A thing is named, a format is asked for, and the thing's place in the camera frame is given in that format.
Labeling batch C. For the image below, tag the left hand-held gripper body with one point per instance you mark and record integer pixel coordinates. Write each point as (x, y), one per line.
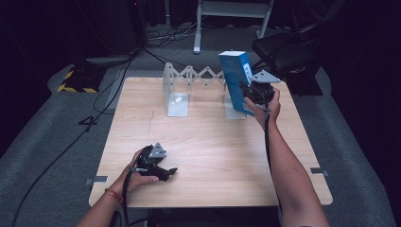
(151, 159)

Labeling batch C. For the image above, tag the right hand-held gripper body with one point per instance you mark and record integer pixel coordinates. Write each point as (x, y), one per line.
(261, 91)

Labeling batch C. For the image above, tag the blue book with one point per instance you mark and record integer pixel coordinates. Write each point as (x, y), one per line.
(235, 82)

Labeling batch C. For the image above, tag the expandable grey metal bookend rack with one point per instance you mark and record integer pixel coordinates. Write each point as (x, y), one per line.
(178, 105)

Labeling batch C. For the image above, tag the person's right hand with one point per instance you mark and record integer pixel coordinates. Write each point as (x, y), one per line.
(271, 115)

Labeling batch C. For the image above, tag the person's left hand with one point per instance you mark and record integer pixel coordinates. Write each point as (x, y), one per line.
(127, 184)

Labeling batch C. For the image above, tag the black chair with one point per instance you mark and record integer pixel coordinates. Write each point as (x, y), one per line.
(287, 50)

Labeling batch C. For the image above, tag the grey tape piece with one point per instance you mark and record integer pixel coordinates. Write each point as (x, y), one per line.
(96, 180)
(319, 171)

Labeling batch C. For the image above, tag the person's dark lap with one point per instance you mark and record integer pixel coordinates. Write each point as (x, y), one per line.
(208, 218)

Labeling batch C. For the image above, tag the black yellow striped floor base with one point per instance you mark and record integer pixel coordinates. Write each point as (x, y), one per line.
(82, 80)

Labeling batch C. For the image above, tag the grey flat stand base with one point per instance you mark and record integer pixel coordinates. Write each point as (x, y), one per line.
(108, 60)

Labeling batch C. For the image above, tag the white metal stand frame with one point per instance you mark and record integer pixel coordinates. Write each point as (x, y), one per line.
(197, 31)

